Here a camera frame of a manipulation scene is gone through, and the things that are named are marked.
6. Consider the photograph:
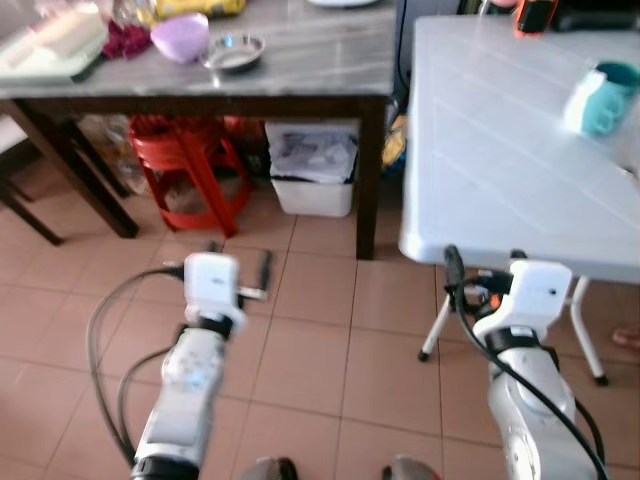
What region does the white plastic bin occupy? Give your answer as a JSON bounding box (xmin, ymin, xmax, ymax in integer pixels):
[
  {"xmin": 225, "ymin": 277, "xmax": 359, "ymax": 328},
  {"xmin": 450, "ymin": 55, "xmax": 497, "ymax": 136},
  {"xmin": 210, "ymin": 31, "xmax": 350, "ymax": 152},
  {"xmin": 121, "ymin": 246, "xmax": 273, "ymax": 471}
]
[{"xmin": 265, "ymin": 122, "xmax": 359, "ymax": 218}]

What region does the red plastic stool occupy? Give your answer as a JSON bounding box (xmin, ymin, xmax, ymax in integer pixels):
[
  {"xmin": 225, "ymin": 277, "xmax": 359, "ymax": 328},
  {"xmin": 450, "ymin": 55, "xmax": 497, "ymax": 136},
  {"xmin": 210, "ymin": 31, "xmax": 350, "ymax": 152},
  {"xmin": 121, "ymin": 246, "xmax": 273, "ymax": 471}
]
[{"xmin": 128, "ymin": 113, "xmax": 256, "ymax": 239}]

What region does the person's bare foot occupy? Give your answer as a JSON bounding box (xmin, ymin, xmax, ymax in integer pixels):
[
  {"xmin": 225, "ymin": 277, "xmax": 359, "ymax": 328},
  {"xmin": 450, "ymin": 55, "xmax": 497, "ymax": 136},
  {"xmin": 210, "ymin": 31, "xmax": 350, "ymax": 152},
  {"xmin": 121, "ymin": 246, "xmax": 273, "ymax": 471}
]
[{"xmin": 611, "ymin": 325, "xmax": 640, "ymax": 351}]

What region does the yellow bag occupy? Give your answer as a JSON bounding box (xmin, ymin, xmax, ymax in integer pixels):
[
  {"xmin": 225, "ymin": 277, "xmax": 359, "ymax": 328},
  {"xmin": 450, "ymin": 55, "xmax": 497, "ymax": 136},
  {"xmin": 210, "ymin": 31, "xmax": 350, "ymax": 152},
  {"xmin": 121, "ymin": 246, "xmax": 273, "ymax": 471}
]
[{"xmin": 383, "ymin": 113, "xmax": 408, "ymax": 169}]

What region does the clear plastic bag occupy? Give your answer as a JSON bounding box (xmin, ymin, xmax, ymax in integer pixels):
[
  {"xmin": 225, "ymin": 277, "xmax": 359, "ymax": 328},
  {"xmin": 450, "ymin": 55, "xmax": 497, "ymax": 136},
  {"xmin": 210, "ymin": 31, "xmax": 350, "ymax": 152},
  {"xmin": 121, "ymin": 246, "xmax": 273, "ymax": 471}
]
[{"xmin": 78, "ymin": 113, "xmax": 136, "ymax": 196}]

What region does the teal and white mug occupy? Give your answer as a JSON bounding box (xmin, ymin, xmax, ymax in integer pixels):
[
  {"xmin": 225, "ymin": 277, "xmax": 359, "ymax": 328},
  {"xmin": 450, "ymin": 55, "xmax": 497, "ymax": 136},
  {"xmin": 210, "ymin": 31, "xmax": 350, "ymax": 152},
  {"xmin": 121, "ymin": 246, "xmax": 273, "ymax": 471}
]
[{"xmin": 563, "ymin": 62, "xmax": 640, "ymax": 138}]

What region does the dark wooden chair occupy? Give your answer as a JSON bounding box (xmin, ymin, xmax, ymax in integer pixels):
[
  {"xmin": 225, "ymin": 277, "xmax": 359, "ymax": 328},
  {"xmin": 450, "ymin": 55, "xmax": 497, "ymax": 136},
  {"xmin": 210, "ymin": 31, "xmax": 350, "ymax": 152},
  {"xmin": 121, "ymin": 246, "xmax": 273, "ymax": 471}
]
[{"xmin": 0, "ymin": 110, "xmax": 63, "ymax": 247}]

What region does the wide stainless steel bowl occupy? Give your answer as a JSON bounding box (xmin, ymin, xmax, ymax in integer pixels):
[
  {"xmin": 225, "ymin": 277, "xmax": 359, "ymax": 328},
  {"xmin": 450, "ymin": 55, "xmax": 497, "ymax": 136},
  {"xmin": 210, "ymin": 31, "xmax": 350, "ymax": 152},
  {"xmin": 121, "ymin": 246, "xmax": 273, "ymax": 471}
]
[{"xmin": 200, "ymin": 35, "xmax": 267, "ymax": 73}]

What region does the purple plastic bowl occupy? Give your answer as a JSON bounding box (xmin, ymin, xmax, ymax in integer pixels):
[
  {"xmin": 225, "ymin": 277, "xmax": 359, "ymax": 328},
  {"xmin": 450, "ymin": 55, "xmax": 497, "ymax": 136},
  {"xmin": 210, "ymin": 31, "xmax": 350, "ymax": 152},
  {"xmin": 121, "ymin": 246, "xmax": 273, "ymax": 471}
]
[{"xmin": 150, "ymin": 12, "xmax": 211, "ymax": 65}]

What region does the dark wooden grey-topped table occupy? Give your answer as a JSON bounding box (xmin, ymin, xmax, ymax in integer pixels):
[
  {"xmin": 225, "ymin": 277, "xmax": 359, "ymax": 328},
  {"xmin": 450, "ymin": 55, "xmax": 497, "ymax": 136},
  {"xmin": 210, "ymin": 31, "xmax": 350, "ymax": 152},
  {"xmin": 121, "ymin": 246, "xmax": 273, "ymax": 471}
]
[{"xmin": 0, "ymin": 0, "xmax": 401, "ymax": 261}]

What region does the maroon cloth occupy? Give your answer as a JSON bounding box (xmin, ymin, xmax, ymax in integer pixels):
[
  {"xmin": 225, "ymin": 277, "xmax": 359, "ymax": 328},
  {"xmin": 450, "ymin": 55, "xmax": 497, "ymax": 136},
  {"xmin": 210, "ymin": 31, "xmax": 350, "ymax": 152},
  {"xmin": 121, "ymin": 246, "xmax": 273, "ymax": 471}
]
[{"xmin": 100, "ymin": 20, "xmax": 153, "ymax": 61}]

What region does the orange and black object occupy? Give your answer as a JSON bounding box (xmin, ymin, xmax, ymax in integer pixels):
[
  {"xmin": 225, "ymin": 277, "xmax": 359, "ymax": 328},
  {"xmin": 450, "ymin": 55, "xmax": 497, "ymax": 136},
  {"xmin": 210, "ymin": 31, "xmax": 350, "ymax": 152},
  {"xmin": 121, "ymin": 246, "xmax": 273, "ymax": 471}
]
[{"xmin": 514, "ymin": 0, "xmax": 557, "ymax": 39}]

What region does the yellow kitchen towel package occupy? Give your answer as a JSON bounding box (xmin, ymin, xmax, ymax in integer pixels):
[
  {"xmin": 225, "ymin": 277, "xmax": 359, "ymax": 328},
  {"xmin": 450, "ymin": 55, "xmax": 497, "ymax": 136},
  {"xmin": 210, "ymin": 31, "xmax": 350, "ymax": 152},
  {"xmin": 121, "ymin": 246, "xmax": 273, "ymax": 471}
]
[{"xmin": 153, "ymin": 0, "xmax": 247, "ymax": 19}]

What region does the black device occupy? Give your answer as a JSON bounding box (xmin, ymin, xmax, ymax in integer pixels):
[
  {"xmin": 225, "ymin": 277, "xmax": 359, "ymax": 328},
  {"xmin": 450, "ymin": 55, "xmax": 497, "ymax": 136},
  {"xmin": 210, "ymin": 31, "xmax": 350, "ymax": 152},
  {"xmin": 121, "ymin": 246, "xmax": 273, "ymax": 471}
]
[{"xmin": 553, "ymin": 0, "xmax": 640, "ymax": 33}]

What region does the white plastic scoop container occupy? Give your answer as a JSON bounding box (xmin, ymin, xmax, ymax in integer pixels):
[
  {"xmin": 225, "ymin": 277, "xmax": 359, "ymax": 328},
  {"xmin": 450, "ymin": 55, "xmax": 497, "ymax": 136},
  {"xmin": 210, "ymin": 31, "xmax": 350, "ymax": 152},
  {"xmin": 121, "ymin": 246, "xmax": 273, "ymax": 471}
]
[{"xmin": 0, "ymin": 8, "xmax": 107, "ymax": 66}]

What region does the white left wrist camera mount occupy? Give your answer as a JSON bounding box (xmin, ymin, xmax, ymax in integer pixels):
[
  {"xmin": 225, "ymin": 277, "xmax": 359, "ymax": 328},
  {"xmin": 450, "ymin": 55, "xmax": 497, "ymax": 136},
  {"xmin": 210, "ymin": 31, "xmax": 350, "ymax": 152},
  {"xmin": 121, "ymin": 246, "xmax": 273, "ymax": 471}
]
[{"xmin": 183, "ymin": 252, "xmax": 247, "ymax": 331}]

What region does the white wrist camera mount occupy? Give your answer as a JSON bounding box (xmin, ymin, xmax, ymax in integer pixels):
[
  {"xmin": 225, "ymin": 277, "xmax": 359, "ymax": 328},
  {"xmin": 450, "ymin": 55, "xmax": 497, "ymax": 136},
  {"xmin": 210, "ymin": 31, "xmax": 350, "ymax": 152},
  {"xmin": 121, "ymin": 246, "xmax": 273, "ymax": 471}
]
[
  {"xmin": 183, "ymin": 252, "xmax": 247, "ymax": 331},
  {"xmin": 473, "ymin": 260, "xmax": 574, "ymax": 346}
]

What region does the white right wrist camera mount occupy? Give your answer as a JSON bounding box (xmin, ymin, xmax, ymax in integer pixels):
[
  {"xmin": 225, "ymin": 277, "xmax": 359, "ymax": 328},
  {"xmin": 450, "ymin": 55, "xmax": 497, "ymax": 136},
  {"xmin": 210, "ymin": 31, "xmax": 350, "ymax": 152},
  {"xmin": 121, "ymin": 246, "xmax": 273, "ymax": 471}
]
[{"xmin": 473, "ymin": 260, "xmax": 574, "ymax": 346}]

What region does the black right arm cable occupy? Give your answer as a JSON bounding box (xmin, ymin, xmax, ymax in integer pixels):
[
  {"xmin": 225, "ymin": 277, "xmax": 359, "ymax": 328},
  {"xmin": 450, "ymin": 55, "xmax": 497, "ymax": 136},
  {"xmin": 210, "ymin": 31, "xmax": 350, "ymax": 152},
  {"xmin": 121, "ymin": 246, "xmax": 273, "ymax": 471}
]
[{"xmin": 445, "ymin": 280, "xmax": 611, "ymax": 480}]

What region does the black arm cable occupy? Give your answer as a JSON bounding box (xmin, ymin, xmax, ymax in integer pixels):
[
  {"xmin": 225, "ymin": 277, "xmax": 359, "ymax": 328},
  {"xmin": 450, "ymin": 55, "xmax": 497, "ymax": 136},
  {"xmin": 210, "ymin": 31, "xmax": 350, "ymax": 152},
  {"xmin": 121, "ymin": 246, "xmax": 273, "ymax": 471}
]
[
  {"xmin": 115, "ymin": 345, "xmax": 173, "ymax": 459},
  {"xmin": 86, "ymin": 262, "xmax": 191, "ymax": 466},
  {"xmin": 445, "ymin": 280, "xmax": 611, "ymax": 480}
]

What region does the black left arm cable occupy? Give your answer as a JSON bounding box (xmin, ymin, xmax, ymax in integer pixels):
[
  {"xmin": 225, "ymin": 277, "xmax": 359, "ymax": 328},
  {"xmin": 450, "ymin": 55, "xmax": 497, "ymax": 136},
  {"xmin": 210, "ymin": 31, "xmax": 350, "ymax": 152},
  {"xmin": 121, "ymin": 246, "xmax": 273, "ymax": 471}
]
[
  {"xmin": 115, "ymin": 345, "xmax": 173, "ymax": 459},
  {"xmin": 86, "ymin": 262, "xmax": 191, "ymax": 466}
]

